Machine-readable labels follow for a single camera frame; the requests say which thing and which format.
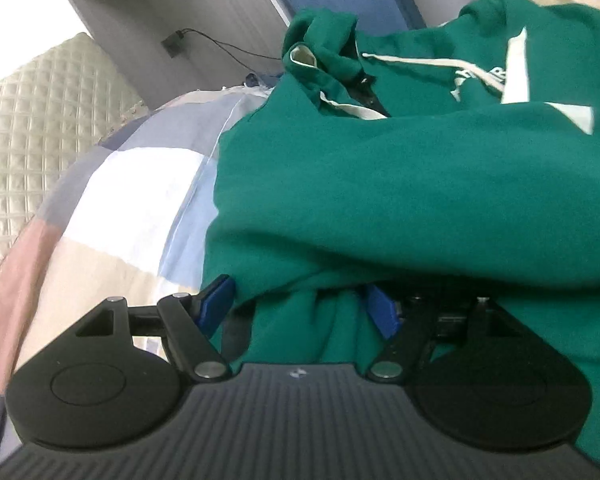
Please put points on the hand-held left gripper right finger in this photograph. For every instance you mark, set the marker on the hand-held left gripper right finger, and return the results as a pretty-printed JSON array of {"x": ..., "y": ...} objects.
[{"x": 384, "y": 312}]

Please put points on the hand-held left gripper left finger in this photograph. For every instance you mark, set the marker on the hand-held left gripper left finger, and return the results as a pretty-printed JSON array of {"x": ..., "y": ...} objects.
[{"x": 215, "y": 305}]

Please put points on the green hoodie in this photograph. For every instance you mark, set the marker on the green hoodie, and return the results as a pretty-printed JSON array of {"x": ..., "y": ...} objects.
[{"x": 405, "y": 170}]

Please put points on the checked pastel blanket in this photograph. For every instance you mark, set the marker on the checked pastel blanket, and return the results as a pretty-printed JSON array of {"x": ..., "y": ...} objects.
[{"x": 130, "y": 185}]

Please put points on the beige quilted headboard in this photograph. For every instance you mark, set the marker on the beige quilted headboard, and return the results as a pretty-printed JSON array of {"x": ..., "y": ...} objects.
[{"x": 40, "y": 125}]

